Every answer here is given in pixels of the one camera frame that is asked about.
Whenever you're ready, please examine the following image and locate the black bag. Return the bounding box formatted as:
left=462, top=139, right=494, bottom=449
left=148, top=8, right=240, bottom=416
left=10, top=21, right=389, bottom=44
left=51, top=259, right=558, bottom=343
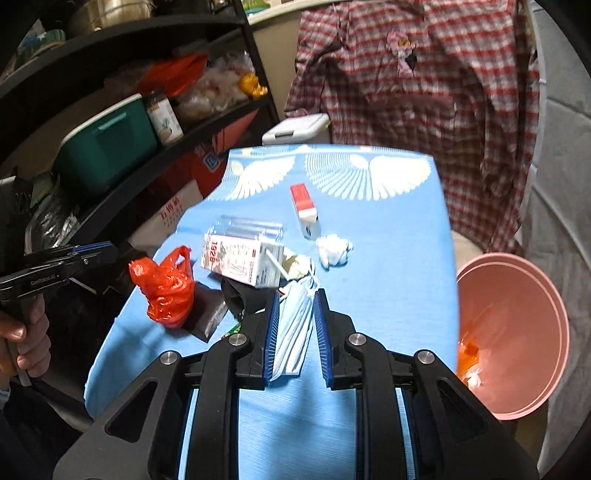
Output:
left=220, top=276, right=269, bottom=325

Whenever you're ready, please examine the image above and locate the white milk carton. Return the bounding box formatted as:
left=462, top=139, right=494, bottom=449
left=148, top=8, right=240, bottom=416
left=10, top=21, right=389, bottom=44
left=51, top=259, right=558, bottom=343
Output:
left=201, top=233, right=291, bottom=289

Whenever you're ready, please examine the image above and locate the pink trash bin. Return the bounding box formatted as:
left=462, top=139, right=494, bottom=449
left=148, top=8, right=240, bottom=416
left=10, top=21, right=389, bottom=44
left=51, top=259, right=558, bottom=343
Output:
left=454, top=252, right=570, bottom=420

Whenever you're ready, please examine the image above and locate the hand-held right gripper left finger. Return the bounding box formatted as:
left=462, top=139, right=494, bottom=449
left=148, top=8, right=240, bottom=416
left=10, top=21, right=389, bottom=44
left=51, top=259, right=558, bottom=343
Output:
left=53, top=290, right=282, bottom=480

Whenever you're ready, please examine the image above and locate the red plaid shirt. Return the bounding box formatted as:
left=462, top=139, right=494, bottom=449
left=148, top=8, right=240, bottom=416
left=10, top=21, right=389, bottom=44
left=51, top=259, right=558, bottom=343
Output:
left=283, top=0, right=542, bottom=256

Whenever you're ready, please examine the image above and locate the blue face mask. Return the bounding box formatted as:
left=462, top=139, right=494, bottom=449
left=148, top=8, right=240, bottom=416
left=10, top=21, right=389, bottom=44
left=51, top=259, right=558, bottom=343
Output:
left=268, top=272, right=320, bottom=382

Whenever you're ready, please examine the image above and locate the clear plastic container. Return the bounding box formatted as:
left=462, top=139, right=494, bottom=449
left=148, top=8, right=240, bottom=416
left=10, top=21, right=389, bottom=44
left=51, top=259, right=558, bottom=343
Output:
left=210, top=215, right=284, bottom=241

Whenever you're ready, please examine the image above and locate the red plastic bag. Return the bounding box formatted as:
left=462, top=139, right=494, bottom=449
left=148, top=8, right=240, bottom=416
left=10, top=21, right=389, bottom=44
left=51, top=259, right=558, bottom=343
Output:
left=128, top=246, right=196, bottom=330

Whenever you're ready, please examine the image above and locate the glass jar with label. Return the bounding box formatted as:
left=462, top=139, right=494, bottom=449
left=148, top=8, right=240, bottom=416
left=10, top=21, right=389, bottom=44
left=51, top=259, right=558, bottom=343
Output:
left=144, top=89, right=185, bottom=147

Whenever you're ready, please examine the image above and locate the yellow toy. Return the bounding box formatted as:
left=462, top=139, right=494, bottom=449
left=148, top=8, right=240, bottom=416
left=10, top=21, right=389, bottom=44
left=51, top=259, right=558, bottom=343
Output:
left=237, top=71, right=269, bottom=100

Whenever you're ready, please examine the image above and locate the grey cloth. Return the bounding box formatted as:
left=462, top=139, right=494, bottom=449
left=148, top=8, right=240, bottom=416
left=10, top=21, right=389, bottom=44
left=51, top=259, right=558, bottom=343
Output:
left=521, top=0, right=591, bottom=416

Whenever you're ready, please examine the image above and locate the silver foil bag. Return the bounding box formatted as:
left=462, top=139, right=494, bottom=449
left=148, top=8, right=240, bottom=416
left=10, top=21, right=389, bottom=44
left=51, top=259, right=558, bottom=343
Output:
left=25, top=184, right=82, bottom=256

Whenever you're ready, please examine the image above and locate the crumpled beige wrapper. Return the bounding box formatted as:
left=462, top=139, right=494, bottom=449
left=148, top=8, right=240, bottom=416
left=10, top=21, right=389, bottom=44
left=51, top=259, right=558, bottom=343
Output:
left=281, top=249, right=319, bottom=283

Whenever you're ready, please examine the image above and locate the red bag on shelf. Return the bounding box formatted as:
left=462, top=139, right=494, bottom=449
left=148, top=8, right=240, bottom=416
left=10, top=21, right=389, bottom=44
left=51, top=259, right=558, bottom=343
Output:
left=137, top=52, right=209, bottom=99

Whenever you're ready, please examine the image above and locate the white cardboard box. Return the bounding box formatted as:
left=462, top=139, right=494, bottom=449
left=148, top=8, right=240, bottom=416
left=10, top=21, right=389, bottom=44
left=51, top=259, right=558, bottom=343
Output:
left=126, top=179, right=205, bottom=260

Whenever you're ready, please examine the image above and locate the clear bag of food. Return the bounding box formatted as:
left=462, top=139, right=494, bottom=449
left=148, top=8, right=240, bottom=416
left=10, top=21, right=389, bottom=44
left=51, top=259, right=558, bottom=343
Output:
left=174, top=50, right=257, bottom=123

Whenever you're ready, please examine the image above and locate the orange snack wrapper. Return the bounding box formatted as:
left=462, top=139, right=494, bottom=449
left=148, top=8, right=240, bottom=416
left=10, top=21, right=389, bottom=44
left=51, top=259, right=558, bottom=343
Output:
left=456, top=336, right=482, bottom=371

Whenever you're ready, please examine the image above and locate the green cooler box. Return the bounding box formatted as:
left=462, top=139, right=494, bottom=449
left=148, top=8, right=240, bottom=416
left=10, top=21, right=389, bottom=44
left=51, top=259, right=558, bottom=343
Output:
left=54, top=93, right=160, bottom=198

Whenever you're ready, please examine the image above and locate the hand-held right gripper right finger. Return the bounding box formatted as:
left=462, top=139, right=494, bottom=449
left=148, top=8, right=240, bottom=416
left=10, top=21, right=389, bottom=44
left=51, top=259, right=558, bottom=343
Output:
left=313, top=288, right=541, bottom=480

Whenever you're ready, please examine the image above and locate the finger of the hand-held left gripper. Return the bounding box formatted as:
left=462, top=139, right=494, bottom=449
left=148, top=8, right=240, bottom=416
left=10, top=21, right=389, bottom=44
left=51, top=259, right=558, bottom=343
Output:
left=55, top=254, right=119, bottom=278
left=25, top=243, right=116, bottom=260

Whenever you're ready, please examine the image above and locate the metal pot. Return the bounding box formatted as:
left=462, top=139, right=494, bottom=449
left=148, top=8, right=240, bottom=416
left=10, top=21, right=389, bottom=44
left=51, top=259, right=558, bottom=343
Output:
left=68, top=0, right=156, bottom=29

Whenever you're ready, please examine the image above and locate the orange cardboard box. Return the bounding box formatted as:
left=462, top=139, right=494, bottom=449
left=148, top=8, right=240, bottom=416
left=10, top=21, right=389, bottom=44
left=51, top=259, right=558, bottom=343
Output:
left=177, top=110, right=260, bottom=200

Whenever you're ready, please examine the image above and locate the black wallet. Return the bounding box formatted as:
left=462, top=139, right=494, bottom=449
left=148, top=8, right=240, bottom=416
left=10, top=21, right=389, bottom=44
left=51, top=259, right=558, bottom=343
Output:
left=181, top=281, right=230, bottom=343

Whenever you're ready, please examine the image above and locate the blue printed tablecloth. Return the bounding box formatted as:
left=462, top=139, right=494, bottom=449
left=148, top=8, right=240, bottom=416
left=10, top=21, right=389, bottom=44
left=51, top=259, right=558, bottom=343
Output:
left=84, top=143, right=458, bottom=480

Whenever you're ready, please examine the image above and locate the person's left hand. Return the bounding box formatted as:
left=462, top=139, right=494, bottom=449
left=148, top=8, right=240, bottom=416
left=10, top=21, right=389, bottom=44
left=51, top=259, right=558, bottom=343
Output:
left=0, top=295, right=52, bottom=385

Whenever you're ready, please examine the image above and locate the black shelf rack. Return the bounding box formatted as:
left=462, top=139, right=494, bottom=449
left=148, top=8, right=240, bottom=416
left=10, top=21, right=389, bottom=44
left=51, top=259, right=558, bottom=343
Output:
left=0, top=0, right=281, bottom=418

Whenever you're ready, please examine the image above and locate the red and white small box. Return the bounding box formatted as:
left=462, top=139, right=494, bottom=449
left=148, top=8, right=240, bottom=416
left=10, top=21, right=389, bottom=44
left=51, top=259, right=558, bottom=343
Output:
left=289, top=183, right=321, bottom=240

